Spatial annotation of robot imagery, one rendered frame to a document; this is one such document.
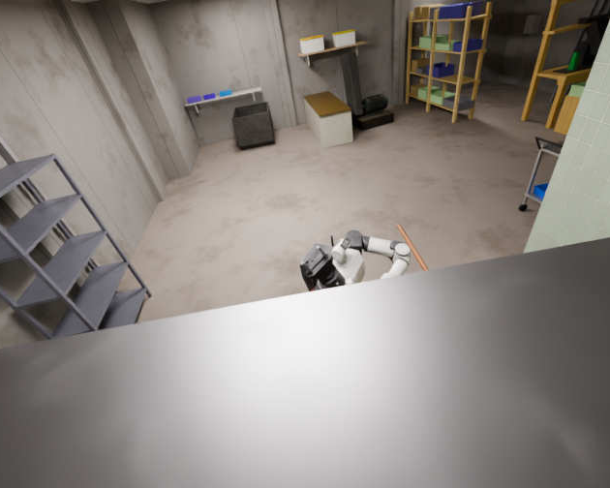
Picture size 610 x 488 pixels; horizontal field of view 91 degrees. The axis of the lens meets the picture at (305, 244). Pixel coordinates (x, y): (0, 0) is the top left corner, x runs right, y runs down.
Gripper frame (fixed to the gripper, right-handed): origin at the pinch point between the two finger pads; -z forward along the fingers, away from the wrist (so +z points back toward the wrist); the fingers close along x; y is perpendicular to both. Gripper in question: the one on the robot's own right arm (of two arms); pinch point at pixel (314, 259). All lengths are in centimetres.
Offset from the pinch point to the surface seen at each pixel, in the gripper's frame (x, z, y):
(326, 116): 277, 162, -499
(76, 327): -179, 23, -197
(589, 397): 3, -28, 82
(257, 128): 175, 119, -638
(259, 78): 284, 60, -738
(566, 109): 532, 336, -201
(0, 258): -147, -55, -180
